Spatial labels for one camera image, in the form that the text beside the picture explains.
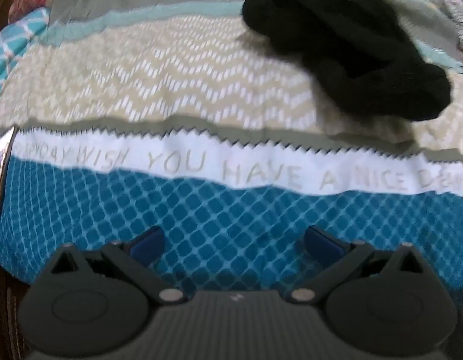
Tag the striped patterned bedspread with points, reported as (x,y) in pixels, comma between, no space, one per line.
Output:
(179,82)

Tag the black pants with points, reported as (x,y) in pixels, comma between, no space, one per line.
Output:
(340,45)

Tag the shiny foil packet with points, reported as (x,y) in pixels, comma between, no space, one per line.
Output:
(0,172)

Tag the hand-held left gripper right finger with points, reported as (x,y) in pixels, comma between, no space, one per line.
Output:
(320,242)

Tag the teal lattice pillow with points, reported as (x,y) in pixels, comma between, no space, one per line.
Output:
(14,45)

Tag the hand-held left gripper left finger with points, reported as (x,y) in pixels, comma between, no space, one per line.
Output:
(148,246)

